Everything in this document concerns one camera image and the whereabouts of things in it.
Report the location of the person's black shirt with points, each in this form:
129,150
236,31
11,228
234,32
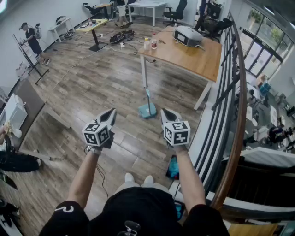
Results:
143,212

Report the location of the black railing with wooden handrail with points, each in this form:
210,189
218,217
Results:
228,161

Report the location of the brown desk with white legs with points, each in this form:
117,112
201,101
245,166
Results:
30,101

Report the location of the person's grey trousers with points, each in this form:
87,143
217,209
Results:
126,186

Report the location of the red label bottle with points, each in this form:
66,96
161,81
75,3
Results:
154,43

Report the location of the person's white shoe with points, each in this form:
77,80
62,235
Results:
148,179
129,177

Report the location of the person's left forearm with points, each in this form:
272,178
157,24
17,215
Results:
83,179

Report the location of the pack of water bottles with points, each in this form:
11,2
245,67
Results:
21,70

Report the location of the black equipment pile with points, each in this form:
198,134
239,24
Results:
7,212

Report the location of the yellow table with black base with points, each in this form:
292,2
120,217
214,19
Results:
92,25

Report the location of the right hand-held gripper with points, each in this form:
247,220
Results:
176,133

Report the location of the black chest mount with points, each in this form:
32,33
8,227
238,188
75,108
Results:
131,228

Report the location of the white power strip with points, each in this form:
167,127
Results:
122,45

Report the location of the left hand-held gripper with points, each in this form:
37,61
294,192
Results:
95,134

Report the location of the white grey device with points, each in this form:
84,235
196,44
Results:
186,35

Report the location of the blue plastic item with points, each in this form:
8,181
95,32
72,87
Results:
179,210

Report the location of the white box appliance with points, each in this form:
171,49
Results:
16,113

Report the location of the small hand tool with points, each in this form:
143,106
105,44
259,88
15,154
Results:
161,41

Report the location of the small white table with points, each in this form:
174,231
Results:
61,24

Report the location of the black tablet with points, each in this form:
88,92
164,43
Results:
84,25

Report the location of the black office chair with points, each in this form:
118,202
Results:
219,28
214,10
176,12
131,10
92,9

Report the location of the person's left white shoe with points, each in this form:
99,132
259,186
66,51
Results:
129,177

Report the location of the wooden table with white legs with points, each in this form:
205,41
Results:
184,57

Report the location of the teal dustpan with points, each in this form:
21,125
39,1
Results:
146,111

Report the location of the yellow cap jar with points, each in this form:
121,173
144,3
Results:
146,44

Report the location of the person's right white shoe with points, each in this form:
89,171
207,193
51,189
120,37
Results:
148,179

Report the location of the black rack stand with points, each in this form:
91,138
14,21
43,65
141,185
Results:
42,77

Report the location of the black round device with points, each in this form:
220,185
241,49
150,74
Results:
69,35

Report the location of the person's right forearm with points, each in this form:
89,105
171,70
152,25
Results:
190,177

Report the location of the black white headset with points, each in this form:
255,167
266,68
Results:
60,19

